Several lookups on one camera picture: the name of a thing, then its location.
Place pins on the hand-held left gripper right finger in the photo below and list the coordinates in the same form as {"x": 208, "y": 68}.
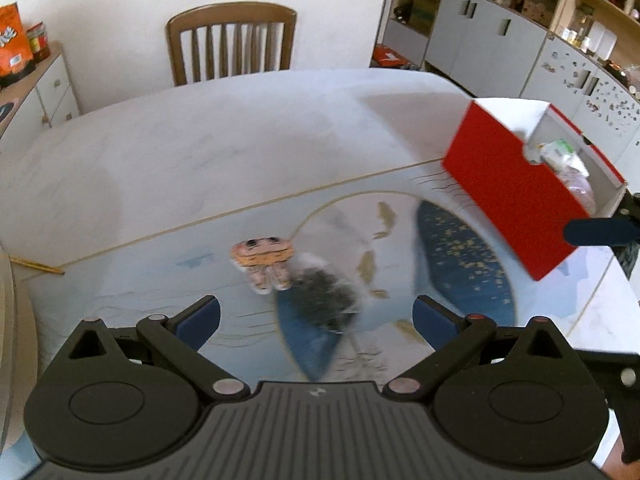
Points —
{"x": 435, "y": 317}

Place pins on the red packet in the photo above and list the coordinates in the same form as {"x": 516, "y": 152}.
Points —
{"x": 391, "y": 55}

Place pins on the grey cabinet with shelves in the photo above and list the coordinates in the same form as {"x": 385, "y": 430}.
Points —
{"x": 500, "y": 25}

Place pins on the black tray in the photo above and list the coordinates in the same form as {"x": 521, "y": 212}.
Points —
{"x": 6, "y": 111}

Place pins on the plastic bags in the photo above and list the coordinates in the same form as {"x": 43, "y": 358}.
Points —
{"x": 557, "y": 149}

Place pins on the printed blue table mat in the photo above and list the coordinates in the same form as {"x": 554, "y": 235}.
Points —
{"x": 150, "y": 270}

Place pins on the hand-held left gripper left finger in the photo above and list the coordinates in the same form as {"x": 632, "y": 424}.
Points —
{"x": 200, "y": 317}

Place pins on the white sideboard cabinet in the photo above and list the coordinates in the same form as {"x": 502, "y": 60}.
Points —
{"x": 50, "y": 90}

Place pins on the gold stick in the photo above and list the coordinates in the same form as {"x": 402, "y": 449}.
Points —
{"x": 37, "y": 266}

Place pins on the small clear cartoon-print bag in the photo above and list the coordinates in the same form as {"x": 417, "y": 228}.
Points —
{"x": 320, "y": 295}

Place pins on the red cardboard box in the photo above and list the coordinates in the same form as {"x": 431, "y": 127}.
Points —
{"x": 500, "y": 180}

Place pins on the orange snack bag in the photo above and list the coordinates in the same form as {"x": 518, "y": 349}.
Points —
{"x": 14, "y": 45}

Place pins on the wooden chair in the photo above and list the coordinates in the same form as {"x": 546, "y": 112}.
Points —
{"x": 230, "y": 40}

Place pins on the purple snack packet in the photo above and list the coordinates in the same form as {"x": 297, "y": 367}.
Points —
{"x": 580, "y": 191}

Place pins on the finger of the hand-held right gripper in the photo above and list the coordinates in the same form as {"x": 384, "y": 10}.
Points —
{"x": 600, "y": 232}
{"x": 617, "y": 375}

